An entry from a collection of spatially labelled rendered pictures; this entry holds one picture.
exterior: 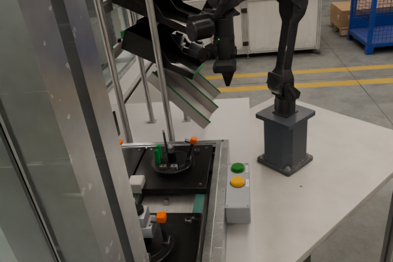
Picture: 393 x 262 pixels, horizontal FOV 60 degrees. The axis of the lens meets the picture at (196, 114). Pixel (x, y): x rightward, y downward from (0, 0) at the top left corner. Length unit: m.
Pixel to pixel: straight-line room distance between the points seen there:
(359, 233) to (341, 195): 1.14
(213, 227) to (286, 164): 0.42
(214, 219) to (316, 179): 0.43
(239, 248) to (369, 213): 1.55
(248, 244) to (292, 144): 0.38
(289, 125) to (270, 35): 4.05
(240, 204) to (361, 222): 1.49
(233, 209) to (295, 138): 0.36
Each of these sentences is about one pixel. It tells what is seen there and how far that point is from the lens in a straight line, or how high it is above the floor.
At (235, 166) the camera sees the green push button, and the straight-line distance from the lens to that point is 1.10.
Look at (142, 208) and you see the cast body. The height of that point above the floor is 1.09.
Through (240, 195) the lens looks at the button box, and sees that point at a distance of 1.01.
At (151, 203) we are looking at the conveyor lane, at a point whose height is 0.92.
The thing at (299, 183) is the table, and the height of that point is 0.86.
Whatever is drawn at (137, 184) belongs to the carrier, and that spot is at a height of 0.99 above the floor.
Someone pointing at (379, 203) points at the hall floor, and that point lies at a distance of 2.55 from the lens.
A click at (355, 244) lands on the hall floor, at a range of 2.26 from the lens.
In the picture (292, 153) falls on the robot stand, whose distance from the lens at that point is 1.22.
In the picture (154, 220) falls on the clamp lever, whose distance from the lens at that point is 0.82.
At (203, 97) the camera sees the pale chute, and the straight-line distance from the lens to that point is 1.37.
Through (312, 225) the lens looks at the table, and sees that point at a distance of 1.08.
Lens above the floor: 1.61
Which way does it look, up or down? 26 degrees down
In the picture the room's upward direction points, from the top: 7 degrees counter-clockwise
